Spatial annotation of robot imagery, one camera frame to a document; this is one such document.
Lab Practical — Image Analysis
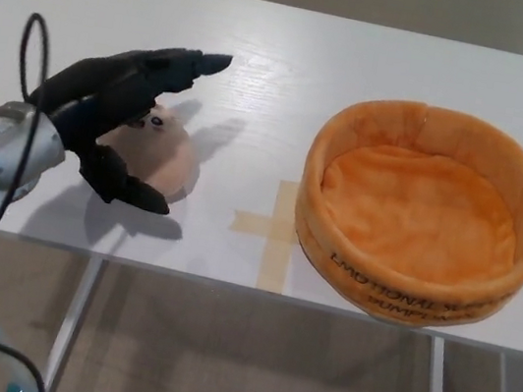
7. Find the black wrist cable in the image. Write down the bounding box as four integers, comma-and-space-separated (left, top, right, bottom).
0, 7, 106, 392

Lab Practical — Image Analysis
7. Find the beige masking tape cross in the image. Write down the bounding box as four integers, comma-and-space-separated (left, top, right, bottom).
222, 173, 304, 294

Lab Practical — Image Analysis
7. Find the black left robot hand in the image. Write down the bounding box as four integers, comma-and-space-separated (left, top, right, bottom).
13, 24, 236, 222

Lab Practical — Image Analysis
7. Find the pink round plush toy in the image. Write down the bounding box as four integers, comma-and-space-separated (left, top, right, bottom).
90, 94, 209, 209

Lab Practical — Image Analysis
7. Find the orange plush round plate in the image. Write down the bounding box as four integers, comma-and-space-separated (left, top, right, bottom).
279, 84, 523, 344

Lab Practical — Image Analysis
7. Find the teal textured pad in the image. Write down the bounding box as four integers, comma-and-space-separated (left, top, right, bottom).
5, 366, 40, 392

